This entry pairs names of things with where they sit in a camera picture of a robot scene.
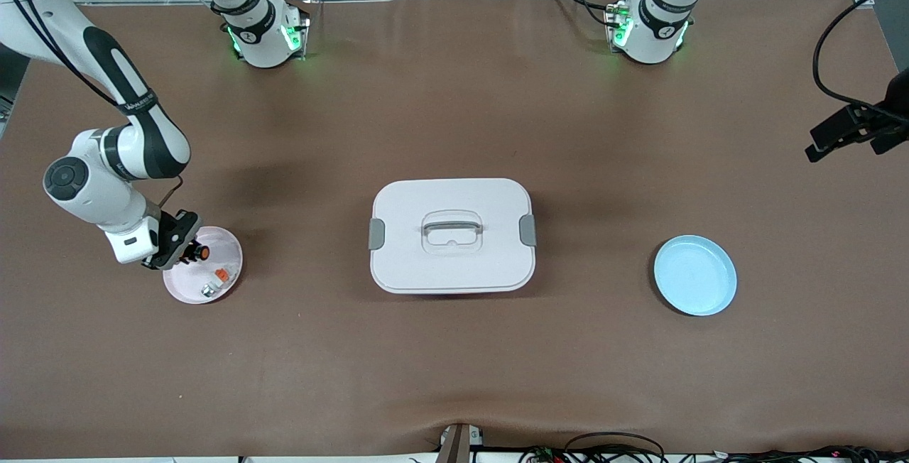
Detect pink round plate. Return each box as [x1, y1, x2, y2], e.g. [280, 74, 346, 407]
[163, 226, 244, 305]

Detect light blue round plate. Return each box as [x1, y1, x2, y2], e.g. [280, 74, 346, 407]
[653, 234, 738, 317]

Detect white lidded storage box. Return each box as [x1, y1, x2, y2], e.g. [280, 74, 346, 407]
[368, 178, 538, 295]

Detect brown table cloth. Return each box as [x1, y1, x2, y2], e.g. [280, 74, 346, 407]
[0, 0, 909, 460]

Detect white orange switch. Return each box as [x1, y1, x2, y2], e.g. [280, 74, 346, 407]
[200, 263, 239, 298]

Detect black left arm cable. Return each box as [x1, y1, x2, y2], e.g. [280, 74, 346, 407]
[812, 0, 909, 123]

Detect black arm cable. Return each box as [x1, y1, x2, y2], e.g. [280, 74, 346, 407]
[0, 0, 184, 209]
[812, 0, 909, 123]

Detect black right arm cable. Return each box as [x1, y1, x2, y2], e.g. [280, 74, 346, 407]
[0, 0, 184, 209]

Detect grey box lid handle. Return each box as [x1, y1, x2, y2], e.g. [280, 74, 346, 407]
[423, 216, 484, 236]

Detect black cable bundle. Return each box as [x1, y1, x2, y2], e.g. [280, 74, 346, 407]
[710, 444, 909, 463]

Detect brown post with bracket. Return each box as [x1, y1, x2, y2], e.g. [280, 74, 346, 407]
[435, 423, 485, 463]

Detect black looped cable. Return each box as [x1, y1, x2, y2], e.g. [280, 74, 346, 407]
[561, 432, 668, 463]

